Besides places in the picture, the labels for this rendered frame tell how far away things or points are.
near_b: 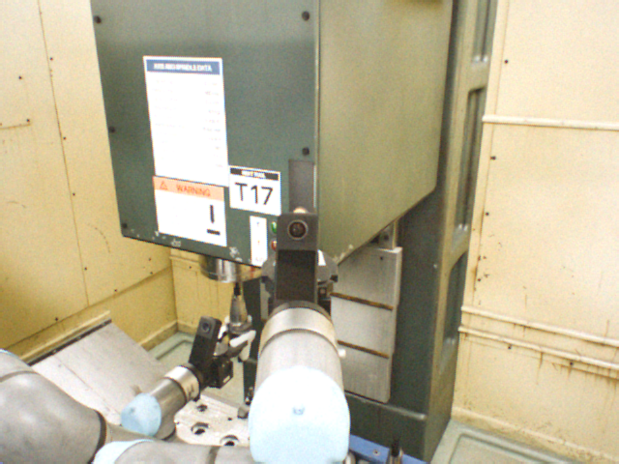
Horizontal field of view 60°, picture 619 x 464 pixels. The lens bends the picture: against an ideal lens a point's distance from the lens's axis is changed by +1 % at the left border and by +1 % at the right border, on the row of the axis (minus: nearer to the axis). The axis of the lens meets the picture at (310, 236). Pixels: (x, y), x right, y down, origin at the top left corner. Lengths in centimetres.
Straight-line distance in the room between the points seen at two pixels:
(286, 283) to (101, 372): 173
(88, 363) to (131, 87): 145
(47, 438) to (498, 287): 146
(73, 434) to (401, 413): 117
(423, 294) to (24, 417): 109
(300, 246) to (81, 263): 175
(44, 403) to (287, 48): 58
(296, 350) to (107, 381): 180
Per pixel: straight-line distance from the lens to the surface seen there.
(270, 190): 85
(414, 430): 181
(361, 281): 158
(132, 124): 102
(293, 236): 56
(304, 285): 56
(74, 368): 225
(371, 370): 172
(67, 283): 224
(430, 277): 155
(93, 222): 225
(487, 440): 217
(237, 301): 125
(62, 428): 82
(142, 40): 98
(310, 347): 46
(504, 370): 205
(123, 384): 222
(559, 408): 209
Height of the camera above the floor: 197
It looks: 20 degrees down
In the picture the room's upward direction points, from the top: straight up
